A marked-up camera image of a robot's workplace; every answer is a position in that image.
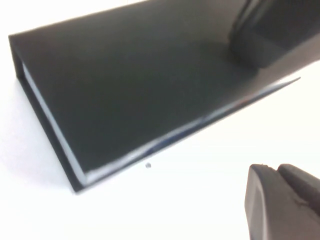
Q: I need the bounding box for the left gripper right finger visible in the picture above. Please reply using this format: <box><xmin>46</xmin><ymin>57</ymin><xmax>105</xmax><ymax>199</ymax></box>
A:
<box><xmin>243</xmin><ymin>163</ymin><xmax>320</xmax><ymax>240</ymax></box>

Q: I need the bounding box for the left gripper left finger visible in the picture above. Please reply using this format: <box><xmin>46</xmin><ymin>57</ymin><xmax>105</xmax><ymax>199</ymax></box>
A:
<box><xmin>228</xmin><ymin>0</ymin><xmax>320</xmax><ymax>70</ymax></box>

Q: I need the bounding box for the black glasses case printed side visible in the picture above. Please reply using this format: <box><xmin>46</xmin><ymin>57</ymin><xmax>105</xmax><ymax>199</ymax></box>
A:
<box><xmin>8</xmin><ymin>0</ymin><xmax>302</xmax><ymax>194</ymax></box>

